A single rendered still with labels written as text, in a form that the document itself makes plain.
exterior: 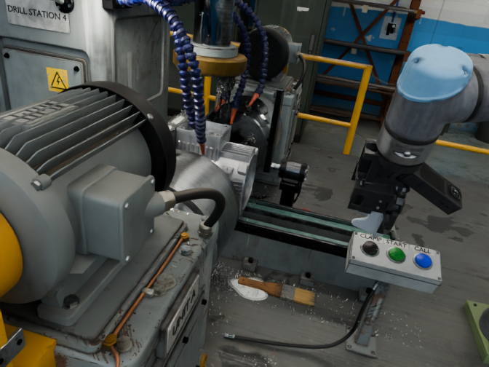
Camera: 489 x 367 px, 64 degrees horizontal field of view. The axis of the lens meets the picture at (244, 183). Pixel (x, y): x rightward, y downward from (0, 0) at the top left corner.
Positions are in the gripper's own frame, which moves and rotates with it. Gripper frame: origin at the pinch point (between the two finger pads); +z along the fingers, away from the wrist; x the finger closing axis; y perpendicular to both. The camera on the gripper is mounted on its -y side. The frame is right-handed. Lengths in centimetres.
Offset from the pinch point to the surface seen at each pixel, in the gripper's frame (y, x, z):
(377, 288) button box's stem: -4.1, 2.8, 14.8
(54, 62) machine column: 74, -16, -12
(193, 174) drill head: 36.0, -0.1, -4.1
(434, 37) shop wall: -101, -496, 189
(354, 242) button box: 3.1, -0.5, 5.7
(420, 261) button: -9.4, 0.5, 4.9
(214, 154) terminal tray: 39.4, -20.9, 10.6
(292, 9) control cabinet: 68, -326, 106
